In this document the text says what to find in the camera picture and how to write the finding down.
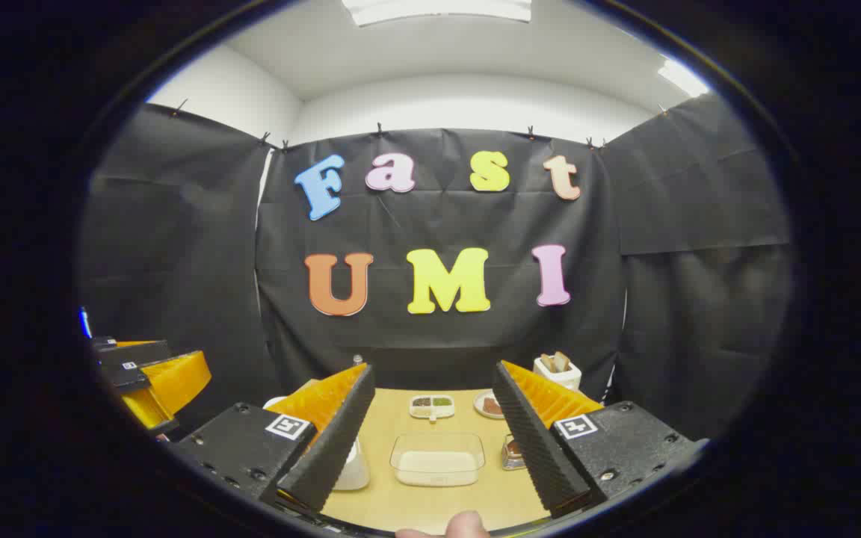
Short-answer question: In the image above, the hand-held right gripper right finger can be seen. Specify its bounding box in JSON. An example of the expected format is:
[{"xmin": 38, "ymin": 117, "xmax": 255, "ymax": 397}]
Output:
[{"xmin": 492, "ymin": 360, "xmax": 702, "ymax": 519}]

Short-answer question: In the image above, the metal mesh chopstick holder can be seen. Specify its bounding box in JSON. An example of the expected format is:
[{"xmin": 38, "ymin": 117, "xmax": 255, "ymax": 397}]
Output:
[{"xmin": 502, "ymin": 433, "xmax": 528, "ymax": 471}]

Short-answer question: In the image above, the ceiling light panel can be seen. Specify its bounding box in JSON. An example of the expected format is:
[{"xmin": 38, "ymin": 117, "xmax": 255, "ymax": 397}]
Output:
[{"xmin": 657, "ymin": 58, "xmax": 709, "ymax": 98}]

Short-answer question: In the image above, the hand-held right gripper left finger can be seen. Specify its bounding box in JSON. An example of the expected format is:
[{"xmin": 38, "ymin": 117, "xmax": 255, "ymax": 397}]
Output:
[{"xmin": 175, "ymin": 364, "xmax": 376, "ymax": 513}]

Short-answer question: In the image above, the black backdrop cloth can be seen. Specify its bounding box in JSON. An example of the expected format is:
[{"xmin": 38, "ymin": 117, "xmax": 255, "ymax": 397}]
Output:
[{"xmin": 79, "ymin": 93, "xmax": 794, "ymax": 449}]

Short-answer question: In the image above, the white rice cooker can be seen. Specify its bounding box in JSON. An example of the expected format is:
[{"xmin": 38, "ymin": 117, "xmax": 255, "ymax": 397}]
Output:
[{"xmin": 262, "ymin": 395, "xmax": 371, "ymax": 492}]

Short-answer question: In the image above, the white two-compartment dish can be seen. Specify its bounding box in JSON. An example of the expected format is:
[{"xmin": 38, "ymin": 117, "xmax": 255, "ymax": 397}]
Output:
[{"xmin": 409, "ymin": 394, "xmax": 456, "ymax": 421}]

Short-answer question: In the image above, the white toaster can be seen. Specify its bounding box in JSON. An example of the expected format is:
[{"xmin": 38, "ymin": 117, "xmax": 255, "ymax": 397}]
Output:
[{"xmin": 533, "ymin": 351, "xmax": 583, "ymax": 392}]

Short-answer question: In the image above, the clear plastic container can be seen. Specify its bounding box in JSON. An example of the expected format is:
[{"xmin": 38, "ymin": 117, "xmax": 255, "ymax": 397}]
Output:
[{"xmin": 389, "ymin": 431, "xmax": 487, "ymax": 488}]

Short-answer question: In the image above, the round white plate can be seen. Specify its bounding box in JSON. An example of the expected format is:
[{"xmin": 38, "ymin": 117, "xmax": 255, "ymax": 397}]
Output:
[{"xmin": 473, "ymin": 389, "xmax": 507, "ymax": 419}]

